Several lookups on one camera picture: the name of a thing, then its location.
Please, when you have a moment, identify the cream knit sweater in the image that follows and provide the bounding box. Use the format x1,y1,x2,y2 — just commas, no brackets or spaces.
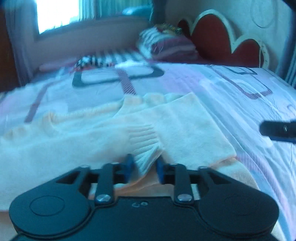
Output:
1,93,256,211

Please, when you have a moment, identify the right dark curtain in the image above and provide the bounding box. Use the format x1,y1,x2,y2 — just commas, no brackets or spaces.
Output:
149,0,167,25

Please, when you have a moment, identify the red white bed headboard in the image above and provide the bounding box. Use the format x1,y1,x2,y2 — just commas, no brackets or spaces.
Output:
178,9,270,69

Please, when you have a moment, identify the black white striped cloth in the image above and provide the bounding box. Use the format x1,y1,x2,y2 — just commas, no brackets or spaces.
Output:
73,55,115,72

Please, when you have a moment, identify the striped bed sheet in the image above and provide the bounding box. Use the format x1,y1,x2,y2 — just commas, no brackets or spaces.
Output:
95,48,147,65

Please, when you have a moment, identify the striped pillow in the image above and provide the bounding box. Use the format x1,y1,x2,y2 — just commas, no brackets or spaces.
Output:
137,27,199,62

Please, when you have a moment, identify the left grey curtain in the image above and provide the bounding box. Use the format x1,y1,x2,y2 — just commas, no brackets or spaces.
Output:
4,1,33,86

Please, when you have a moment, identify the pink flat pillow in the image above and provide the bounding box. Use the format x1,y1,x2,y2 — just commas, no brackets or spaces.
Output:
38,58,78,72

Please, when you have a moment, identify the pastel patterned bed quilt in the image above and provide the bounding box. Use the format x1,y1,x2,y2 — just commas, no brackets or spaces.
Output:
1,62,295,240

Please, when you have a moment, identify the gold patterned cloth on pillow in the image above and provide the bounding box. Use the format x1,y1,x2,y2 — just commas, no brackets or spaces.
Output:
155,24,183,35

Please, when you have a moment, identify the window with sliding panes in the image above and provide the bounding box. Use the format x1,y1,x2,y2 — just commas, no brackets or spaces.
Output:
33,1,152,41

